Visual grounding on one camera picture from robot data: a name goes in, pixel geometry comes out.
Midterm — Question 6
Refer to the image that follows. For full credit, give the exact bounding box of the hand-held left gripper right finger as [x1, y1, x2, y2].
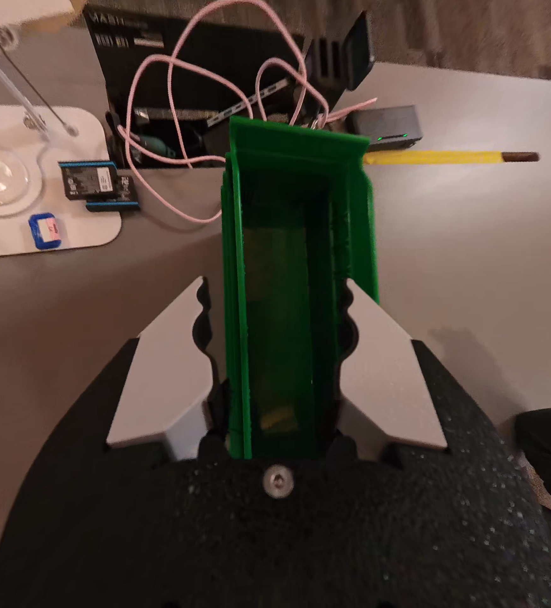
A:
[335, 278, 449, 462]

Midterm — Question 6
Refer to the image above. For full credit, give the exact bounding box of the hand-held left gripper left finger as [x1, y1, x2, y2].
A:
[105, 275, 229, 461]

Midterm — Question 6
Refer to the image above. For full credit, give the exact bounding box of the green plastic bin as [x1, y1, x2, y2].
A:
[221, 115, 380, 460]

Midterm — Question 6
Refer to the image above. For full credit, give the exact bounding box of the small blue box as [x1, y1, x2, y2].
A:
[28, 212, 62, 251]

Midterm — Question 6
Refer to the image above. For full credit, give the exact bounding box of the black box blue stripe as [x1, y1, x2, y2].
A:
[58, 161, 119, 201]

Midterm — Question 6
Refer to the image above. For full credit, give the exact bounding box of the yellow tape strip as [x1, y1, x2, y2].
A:
[363, 149, 504, 166]

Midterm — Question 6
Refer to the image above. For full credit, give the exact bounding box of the small teal object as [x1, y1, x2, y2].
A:
[135, 134, 177, 160]

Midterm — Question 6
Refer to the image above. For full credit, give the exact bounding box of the grey device green light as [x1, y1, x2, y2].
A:
[347, 105, 423, 152]

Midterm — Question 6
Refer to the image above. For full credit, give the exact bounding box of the white round disc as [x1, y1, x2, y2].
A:
[0, 142, 43, 218]

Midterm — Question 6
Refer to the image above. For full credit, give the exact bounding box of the silver metal bar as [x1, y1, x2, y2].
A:
[206, 78, 289, 128]

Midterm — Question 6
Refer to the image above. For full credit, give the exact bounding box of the black power brick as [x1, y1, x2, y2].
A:
[304, 10, 376, 110]

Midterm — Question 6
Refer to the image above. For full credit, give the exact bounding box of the black cardboard box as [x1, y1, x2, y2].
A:
[83, 5, 314, 169]

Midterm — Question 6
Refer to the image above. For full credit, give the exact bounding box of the pink cable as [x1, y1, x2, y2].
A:
[116, 0, 378, 225]

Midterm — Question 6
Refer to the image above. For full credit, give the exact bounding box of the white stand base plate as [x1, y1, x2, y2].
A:
[0, 26, 123, 260]

